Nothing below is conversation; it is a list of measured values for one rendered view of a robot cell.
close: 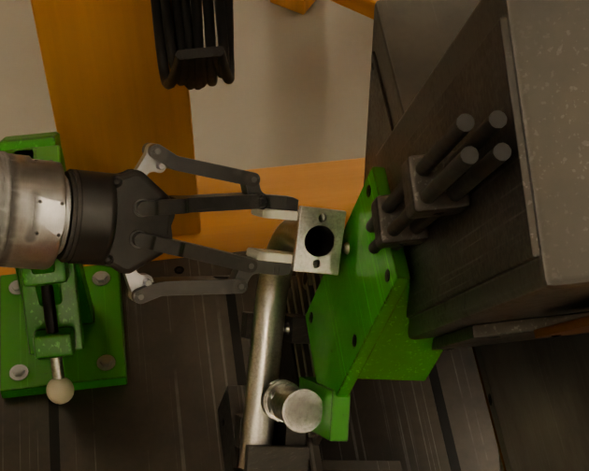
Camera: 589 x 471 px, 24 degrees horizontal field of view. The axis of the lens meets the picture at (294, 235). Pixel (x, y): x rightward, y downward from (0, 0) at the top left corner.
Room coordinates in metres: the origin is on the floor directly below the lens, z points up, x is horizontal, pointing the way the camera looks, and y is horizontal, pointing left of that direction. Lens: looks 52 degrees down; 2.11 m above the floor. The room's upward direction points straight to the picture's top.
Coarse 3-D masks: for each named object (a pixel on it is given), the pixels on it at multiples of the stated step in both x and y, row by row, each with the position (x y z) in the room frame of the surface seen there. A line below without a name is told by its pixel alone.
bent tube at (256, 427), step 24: (312, 216) 0.72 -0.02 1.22; (336, 216) 0.72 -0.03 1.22; (288, 240) 0.74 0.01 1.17; (312, 240) 0.75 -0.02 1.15; (336, 240) 0.71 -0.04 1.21; (336, 264) 0.69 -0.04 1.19; (264, 288) 0.75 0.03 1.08; (288, 288) 0.76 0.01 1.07; (264, 312) 0.73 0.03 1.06; (264, 336) 0.72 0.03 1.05; (264, 360) 0.70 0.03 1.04; (264, 384) 0.68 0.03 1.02; (264, 432) 0.65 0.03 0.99; (240, 456) 0.63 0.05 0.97
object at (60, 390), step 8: (56, 360) 0.74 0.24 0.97; (56, 368) 0.73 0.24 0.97; (56, 376) 0.73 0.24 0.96; (64, 376) 0.73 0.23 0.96; (48, 384) 0.72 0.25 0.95; (56, 384) 0.72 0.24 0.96; (64, 384) 0.72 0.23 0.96; (72, 384) 0.73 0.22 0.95; (48, 392) 0.72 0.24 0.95; (56, 392) 0.71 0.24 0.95; (64, 392) 0.71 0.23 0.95; (72, 392) 0.72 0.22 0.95; (56, 400) 0.71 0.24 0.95; (64, 400) 0.71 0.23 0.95
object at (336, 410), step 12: (300, 384) 0.67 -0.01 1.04; (312, 384) 0.65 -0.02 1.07; (324, 396) 0.62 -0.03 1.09; (336, 396) 0.61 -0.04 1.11; (348, 396) 0.61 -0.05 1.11; (324, 408) 0.61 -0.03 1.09; (336, 408) 0.60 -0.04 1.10; (348, 408) 0.61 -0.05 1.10; (324, 420) 0.60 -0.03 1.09; (336, 420) 0.60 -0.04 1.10; (348, 420) 0.60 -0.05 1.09; (324, 432) 0.60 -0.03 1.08; (336, 432) 0.59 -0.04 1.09; (348, 432) 0.59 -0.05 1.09
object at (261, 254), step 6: (246, 252) 0.71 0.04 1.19; (252, 252) 0.70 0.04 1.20; (258, 252) 0.69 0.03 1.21; (264, 252) 0.69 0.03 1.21; (270, 252) 0.70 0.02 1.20; (276, 252) 0.70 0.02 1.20; (282, 252) 0.70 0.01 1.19; (288, 252) 0.71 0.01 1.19; (258, 258) 0.69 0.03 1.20; (264, 258) 0.69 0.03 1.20; (270, 258) 0.69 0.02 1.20; (276, 258) 0.69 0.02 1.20; (282, 258) 0.69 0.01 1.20; (288, 258) 0.70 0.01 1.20; (312, 264) 0.70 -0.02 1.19; (318, 264) 0.70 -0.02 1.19
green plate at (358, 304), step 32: (384, 192) 0.71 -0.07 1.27; (352, 224) 0.72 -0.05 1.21; (352, 256) 0.69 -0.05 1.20; (384, 256) 0.65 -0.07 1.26; (320, 288) 0.72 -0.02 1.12; (352, 288) 0.67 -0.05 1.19; (384, 288) 0.63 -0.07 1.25; (320, 320) 0.69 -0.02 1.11; (352, 320) 0.65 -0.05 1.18; (384, 320) 0.62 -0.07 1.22; (320, 352) 0.67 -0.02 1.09; (352, 352) 0.62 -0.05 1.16; (384, 352) 0.63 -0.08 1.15; (416, 352) 0.63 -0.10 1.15; (352, 384) 0.61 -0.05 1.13
